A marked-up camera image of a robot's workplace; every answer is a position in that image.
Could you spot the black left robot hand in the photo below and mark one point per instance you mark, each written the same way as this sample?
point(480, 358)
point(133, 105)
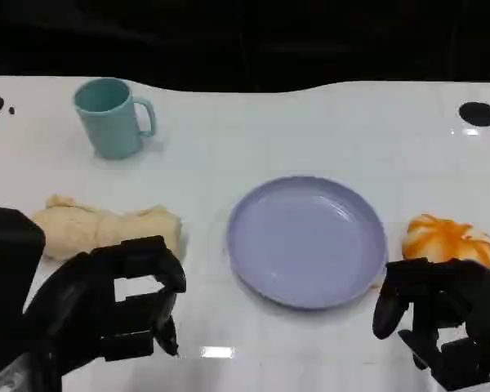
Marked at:
point(77, 302)

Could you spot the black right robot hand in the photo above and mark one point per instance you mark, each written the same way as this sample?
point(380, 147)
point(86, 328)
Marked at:
point(457, 310)

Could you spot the beige towel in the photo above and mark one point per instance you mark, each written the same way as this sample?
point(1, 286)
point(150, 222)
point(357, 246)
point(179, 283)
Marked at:
point(73, 232)

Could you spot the orange and white bread roll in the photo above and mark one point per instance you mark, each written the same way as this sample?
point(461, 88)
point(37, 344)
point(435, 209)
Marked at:
point(447, 239)

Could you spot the lilac plate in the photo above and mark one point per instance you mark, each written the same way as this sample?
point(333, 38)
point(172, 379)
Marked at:
point(306, 245)

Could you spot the pale green mug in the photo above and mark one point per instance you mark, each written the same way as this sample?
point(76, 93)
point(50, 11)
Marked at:
point(108, 126)

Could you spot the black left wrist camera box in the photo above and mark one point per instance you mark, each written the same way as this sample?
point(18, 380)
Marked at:
point(8, 257)

